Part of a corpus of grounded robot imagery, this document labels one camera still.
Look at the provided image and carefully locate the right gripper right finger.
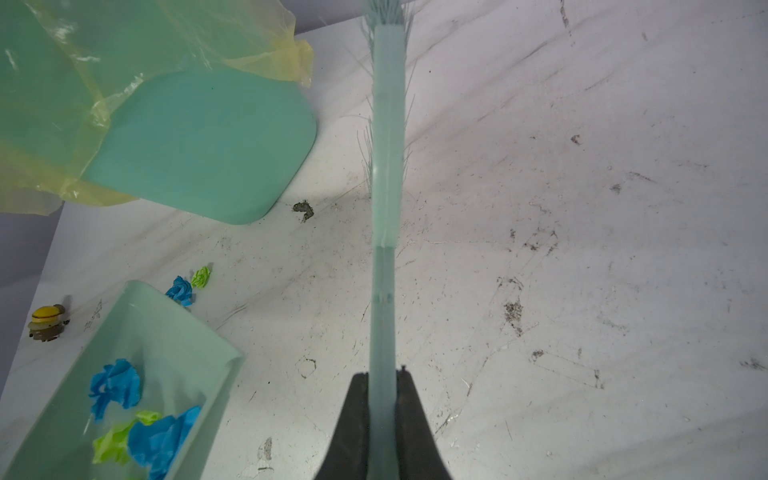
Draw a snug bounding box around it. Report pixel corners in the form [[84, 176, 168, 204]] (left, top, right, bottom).
[[395, 367, 452, 480]]

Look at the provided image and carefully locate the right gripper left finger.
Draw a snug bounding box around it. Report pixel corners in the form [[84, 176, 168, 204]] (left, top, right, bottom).
[[314, 373, 370, 480]]

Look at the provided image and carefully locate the green plastic dustpan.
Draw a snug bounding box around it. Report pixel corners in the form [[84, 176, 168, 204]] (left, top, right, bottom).
[[1, 281, 244, 479]]

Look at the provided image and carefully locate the green hand brush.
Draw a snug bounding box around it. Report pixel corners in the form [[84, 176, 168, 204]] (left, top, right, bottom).
[[365, 1, 410, 479]]

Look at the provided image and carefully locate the paper scrap cluster front left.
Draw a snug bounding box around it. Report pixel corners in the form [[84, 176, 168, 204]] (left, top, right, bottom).
[[89, 359, 201, 479]]

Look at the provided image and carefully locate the paper scrap cluster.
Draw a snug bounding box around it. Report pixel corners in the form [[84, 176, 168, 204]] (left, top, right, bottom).
[[165, 264, 212, 308], [89, 359, 201, 479]]

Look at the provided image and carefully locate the paper scrap cluster far left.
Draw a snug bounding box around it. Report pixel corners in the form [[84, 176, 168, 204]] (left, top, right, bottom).
[[165, 264, 212, 308]]

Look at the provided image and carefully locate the yellow brown toy figure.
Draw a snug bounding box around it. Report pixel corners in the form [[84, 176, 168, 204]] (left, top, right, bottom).
[[27, 304, 69, 342]]

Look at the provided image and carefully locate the green trash bin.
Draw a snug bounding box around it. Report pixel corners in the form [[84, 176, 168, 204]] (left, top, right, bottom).
[[83, 68, 317, 225]]

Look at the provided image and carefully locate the yellow-green bin liner bag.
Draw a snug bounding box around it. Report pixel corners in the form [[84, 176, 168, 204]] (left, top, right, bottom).
[[1, 1, 314, 215]]

